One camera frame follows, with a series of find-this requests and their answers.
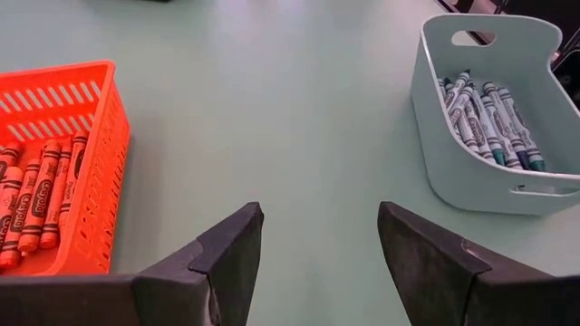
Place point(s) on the green table mat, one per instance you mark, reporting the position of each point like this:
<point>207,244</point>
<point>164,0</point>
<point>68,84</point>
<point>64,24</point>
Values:
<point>281,113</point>

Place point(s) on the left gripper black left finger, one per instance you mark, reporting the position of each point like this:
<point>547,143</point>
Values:
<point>226,262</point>

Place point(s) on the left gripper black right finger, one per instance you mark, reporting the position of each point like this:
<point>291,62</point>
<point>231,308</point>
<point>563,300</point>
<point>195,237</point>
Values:
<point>426,262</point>

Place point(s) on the orange plastic basket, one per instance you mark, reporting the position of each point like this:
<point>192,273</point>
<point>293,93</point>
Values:
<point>97,181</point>

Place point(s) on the grey-green plastic tray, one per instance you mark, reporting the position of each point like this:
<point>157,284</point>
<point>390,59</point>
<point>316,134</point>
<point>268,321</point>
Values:
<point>453,172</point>

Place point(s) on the orange crayon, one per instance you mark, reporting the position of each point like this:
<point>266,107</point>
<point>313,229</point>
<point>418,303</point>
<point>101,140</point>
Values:
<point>41,194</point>
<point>8,199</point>
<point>56,199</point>
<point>22,213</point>
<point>74,167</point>
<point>9,156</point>

